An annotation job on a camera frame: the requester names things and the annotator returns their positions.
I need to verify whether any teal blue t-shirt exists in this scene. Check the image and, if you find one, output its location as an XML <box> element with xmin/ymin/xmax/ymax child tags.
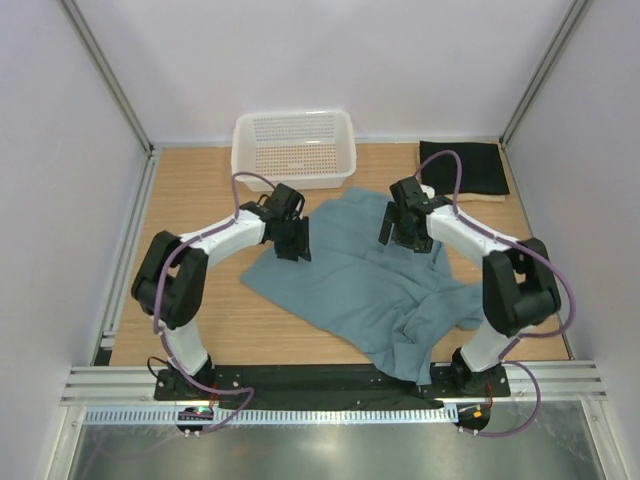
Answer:
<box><xmin>241</xmin><ymin>187</ymin><xmax>483</xmax><ymax>385</ymax></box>

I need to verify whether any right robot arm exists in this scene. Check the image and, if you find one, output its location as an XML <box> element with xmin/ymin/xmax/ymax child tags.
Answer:
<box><xmin>379</xmin><ymin>177</ymin><xmax>561</xmax><ymax>396</ymax></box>

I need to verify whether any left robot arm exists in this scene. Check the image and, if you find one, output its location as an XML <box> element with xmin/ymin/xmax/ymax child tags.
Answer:
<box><xmin>131</xmin><ymin>183</ymin><xmax>311</xmax><ymax>400</ymax></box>

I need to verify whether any folded beige t-shirt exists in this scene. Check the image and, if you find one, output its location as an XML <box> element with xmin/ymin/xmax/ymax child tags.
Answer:
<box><xmin>416</xmin><ymin>151</ymin><xmax>510</xmax><ymax>203</ymax></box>

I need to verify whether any white perforated plastic basket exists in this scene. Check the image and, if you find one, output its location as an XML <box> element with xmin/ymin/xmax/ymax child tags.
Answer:
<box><xmin>231</xmin><ymin>110</ymin><xmax>357</xmax><ymax>192</ymax></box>

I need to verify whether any folded black t-shirt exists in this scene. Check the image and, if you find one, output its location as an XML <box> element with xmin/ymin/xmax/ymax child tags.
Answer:
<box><xmin>418</xmin><ymin>141</ymin><xmax>510</xmax><ymax>196</ymax></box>

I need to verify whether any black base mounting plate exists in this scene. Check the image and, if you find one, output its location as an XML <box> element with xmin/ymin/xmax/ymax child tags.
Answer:
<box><xmin>152</xmin><ymin>363</ymin><xmax>511</xmax><ymax>407</ymax></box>

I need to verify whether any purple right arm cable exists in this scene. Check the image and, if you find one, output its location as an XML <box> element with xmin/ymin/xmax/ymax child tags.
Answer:
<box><xmin>414</xmin><ymin>152</ymin><xmax>577</xmax><ymax>440</ymax></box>

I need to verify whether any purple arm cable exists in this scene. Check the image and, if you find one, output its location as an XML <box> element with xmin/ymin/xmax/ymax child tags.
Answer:
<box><xmin>147</xmin><ymin>172</ymin><xmax>274</xmax><ymax>436</ymax></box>
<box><xmin>414</xmin><ymin>152</ymin><xmax>577</xmax><ymax>440</ymax></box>

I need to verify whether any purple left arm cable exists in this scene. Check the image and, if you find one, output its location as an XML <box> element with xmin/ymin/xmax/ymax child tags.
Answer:
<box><xmin>147</xmin><ymin>172</ymin><xmax>274</xmax><ymax>436</ymax></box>

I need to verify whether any slotted grey cable duct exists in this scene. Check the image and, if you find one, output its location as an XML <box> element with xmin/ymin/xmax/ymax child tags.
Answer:
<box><xmin>83</xmin><ymin>404</ymin><xmax>458</xmax><ymax>427</ymax></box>

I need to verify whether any aluminium front frame rail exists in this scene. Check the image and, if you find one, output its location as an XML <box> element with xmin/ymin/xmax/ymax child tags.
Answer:
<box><xmin>60</xmin><ymin>360</ymin><xmax>608</xmax><ymax>406</ymax></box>

